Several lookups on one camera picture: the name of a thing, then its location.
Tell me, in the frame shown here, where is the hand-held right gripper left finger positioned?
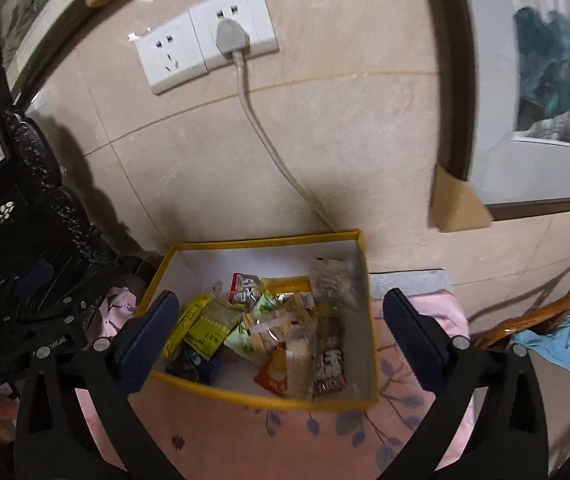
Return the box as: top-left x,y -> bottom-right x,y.
14,290 -> 180,480

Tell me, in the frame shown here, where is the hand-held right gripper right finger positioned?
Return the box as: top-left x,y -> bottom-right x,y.
380,287 -> 550,480

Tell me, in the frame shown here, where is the blue snack packet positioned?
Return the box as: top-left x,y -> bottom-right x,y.
167,345 -> 223,386

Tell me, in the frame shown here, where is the yellow-green snack packet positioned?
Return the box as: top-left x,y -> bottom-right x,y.
185,302 -> 243,361

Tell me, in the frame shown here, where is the green and white snack packet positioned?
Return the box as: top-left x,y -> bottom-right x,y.
224,322 -> 262,366

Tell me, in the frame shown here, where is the clear bag of nuts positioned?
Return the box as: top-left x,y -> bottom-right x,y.
310,257 -> 358,311

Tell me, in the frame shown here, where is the yellow cardboard box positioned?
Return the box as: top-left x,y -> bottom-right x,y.
135,230 -> 380,413

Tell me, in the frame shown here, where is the clear packet of brown biscuits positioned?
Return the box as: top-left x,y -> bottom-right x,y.
242,305 -> 318,356

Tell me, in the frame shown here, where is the orange snack packet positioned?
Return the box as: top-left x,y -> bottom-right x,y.
255,347 -> 290,398

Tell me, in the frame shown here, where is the long yellow snack packet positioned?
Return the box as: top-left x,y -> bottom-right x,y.
162,295 -> 213,358

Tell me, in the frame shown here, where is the dark printed snack packet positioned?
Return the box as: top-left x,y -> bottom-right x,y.
310,317 -> 348,396

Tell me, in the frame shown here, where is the red and white snack packet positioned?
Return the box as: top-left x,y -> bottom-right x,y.
228,272 -> 263,306

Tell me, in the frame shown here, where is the beige wafer packet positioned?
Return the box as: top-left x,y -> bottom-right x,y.
285,337 -> 313,401

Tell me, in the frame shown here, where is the small green snack packet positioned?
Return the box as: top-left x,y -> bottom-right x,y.
255,290 -> 280,316

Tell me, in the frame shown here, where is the dark carved wooden chair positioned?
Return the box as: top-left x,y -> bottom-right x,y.
0,110 -> 140,281

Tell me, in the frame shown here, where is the rattan wooden chair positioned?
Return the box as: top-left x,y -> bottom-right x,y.
472,265 -> 570,411

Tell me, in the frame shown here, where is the light blue cloth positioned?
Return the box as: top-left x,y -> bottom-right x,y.
510,314 -> 570,373

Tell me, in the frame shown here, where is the pink printed cloth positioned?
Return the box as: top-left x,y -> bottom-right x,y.
75,269 -> 476,480

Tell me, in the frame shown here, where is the dark framed landscape picture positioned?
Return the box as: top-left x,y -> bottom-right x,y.
417,0 -> 570,221

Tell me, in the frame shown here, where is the white power cable with plug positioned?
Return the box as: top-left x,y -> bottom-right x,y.
215,17 -> 348,235

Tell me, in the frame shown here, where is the white wall socket plate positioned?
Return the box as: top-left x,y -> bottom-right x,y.
187,0 -> 280,73
132,12 -> 210,96

